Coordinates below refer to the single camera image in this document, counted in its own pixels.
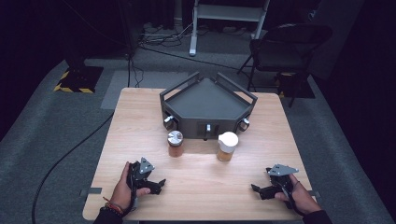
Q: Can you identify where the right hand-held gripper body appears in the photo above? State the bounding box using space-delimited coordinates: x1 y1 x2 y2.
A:
265 163 300 201

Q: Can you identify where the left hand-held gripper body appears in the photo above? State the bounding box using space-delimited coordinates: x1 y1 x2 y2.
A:
126 157 156 191

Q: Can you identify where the person's left hand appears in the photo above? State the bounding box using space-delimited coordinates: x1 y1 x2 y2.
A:
109 161 151 213

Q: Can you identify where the person's right hand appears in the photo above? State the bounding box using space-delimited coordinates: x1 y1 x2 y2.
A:
274 174 322 217

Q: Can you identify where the silver lid spice jar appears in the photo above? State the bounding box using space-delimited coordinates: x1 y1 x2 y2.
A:
167 130 185 159

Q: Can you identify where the white lid spice jar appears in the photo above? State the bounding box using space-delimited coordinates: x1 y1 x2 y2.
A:
216 131 240 162

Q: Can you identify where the dark grey corner shelf rack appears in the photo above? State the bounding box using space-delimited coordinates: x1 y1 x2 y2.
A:
159 71 259 141

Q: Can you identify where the grey floor mat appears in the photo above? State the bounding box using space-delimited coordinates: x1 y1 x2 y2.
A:
100 70 191 110

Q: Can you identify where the black stand base striped tape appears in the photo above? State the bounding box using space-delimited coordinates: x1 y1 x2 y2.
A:
52 55 105 94

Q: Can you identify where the black folding chair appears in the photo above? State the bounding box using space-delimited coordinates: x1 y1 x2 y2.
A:
236 22 333 108

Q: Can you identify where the white metal stand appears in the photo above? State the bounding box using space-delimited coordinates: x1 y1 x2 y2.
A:
188 0 272 58

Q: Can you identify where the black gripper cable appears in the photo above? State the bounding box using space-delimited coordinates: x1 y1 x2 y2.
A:
278 181 305 217

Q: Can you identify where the red beaded bracelet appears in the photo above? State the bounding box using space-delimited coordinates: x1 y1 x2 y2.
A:
102 196 126 217

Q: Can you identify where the thick black floor cable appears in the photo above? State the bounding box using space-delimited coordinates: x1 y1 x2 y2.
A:
31 111 115 224

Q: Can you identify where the bundle of floor cables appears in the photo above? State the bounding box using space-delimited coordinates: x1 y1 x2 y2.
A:
136 21 194 49

